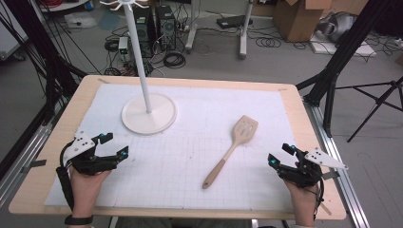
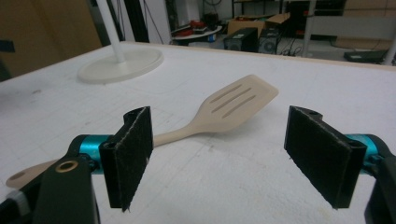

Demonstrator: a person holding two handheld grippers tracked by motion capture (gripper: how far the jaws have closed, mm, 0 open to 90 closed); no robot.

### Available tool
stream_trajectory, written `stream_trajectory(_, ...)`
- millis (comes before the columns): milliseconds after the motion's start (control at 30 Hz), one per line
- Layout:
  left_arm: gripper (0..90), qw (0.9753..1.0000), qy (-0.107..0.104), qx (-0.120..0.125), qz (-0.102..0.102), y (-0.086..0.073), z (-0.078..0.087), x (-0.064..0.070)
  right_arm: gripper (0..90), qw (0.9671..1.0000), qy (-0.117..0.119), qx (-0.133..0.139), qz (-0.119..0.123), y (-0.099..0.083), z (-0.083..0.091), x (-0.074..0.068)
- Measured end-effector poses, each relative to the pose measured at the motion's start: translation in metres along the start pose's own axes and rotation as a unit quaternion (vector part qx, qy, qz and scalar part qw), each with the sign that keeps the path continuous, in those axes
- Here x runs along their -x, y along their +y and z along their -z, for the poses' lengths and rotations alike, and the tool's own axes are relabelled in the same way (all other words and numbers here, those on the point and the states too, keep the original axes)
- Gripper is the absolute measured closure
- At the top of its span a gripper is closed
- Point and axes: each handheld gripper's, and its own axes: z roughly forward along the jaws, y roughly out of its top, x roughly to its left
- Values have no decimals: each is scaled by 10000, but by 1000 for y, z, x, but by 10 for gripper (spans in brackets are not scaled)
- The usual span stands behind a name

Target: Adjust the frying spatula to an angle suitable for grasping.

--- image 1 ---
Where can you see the black computer tower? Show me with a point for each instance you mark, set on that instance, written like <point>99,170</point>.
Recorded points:
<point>165,25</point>
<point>146,31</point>

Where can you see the grey metal bracket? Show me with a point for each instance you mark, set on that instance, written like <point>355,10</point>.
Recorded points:
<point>33,164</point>
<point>331,175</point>

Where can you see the wooden slotted spatula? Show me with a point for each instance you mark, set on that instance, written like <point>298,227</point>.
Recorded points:
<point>242,129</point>

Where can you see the aluminium rail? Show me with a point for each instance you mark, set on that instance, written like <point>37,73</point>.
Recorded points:
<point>22,158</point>
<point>332,158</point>

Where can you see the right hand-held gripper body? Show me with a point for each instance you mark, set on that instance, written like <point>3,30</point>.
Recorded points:
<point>304,174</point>

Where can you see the white foam board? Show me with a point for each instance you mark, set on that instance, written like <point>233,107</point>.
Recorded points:
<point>358,49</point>

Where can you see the clear plastic bag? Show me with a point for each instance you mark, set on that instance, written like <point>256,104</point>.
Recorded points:
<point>80,19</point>

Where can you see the white stand leg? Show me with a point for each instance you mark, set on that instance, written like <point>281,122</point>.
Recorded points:
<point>191,34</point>
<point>244,38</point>

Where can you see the white power box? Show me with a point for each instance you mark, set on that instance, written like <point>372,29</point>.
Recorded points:
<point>123,44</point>

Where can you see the person's left hand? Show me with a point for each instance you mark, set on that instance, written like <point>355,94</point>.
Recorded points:
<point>85,193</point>

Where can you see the flat black device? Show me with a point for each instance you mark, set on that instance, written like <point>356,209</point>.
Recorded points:
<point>233,21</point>

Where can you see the white round table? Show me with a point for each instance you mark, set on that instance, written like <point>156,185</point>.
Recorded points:
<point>68,5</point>

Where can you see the person's right hand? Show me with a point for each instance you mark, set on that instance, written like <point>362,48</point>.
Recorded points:
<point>304,204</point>

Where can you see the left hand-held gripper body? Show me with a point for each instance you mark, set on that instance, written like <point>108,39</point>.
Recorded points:
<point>83,146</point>

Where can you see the black wristband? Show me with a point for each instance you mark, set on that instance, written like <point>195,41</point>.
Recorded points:
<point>78,220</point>

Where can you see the white hook stand rack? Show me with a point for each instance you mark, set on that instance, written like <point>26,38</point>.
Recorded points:
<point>149,118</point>

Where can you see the grey plastic bag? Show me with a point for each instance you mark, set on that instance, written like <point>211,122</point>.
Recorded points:
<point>337,27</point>

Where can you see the white grid mat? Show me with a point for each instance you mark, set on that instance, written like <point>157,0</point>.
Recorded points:
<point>177,171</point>

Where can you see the cardboard box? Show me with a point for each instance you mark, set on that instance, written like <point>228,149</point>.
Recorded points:
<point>296,22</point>

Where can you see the black tripod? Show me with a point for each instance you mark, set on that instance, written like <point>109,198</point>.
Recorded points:
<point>378,101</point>

